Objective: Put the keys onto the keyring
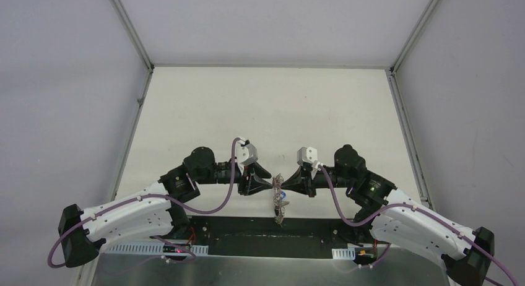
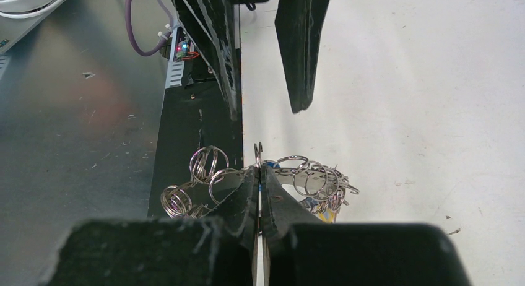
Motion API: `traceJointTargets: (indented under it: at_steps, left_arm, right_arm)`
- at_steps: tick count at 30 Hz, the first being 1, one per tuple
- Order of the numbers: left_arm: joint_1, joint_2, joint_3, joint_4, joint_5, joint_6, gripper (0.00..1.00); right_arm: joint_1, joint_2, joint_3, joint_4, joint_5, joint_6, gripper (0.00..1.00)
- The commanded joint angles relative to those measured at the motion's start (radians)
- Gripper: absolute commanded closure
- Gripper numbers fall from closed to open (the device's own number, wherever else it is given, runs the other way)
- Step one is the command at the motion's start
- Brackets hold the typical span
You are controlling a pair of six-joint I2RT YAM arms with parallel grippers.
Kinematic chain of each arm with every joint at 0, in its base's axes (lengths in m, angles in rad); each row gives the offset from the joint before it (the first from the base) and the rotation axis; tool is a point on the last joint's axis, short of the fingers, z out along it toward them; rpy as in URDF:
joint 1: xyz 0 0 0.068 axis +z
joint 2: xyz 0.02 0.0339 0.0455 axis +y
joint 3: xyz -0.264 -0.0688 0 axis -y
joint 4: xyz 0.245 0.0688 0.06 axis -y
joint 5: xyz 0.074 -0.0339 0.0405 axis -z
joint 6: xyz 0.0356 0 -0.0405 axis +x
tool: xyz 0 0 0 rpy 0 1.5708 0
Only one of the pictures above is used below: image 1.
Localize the right white cable duct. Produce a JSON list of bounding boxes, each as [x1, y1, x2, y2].
[[331, 248, 356, 261]]

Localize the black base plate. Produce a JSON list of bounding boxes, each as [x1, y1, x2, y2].
[[163, 215, 376, 259]]

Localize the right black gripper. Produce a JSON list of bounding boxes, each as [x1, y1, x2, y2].
[[280, 164, 354, 198]]

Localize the round metal keyring disc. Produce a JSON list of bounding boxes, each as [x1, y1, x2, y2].
[[272, 173, 289, 226]]

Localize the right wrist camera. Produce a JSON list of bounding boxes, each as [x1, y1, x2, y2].
[[297, 147, 320, 170]]

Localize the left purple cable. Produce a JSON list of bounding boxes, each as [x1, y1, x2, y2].
[[47, 137, 249, 269]]

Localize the left white cable duct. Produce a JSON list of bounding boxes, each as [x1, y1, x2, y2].
[[105, 241, 209, 256]]

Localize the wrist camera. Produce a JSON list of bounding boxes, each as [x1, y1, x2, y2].
[[297, 147, 320, 170], [235, 137, 258, 170]]

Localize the white cable duct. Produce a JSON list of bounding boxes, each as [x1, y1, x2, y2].
[[105, 241, 209, 256], [331, 248, 356, 261]]

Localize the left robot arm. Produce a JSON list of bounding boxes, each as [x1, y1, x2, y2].
[[47, 139, 272, 268]]

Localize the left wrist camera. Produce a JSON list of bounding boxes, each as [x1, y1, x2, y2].
[[235, 137, 258, 170]]

